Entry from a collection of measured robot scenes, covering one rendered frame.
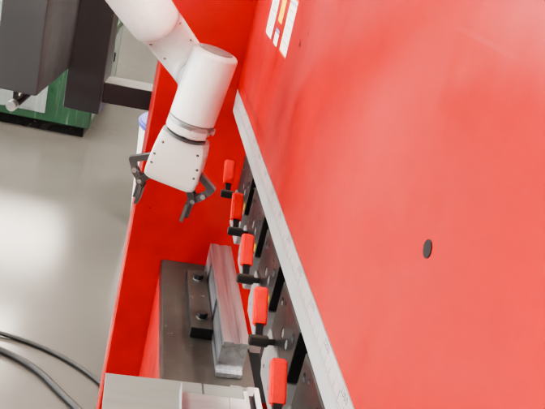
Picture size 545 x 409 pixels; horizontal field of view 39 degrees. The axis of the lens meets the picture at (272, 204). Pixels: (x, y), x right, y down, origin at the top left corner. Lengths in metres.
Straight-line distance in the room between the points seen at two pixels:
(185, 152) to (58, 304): 2.33
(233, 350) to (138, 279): 0.59
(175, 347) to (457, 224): 1.27
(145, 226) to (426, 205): 1.54
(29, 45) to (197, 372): 1.00
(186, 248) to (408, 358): 1.56
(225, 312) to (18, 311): 1.87
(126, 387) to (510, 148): 1.03
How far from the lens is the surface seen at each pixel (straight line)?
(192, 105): 1.37
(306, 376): 1.04
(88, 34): 2.61
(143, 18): 1.31
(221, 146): 2.14
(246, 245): 1.41
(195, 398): 1.51
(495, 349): 0.60
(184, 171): 1.43
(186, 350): 1.87
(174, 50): 1.45
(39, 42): 2.23
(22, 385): 3.17
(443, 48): 0.79
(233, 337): 1.77
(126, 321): 2.36
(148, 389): 1.51
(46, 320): 3.56
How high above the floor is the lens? 1.88
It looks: 21 degrees down
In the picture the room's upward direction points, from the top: 14 degrees clockwise
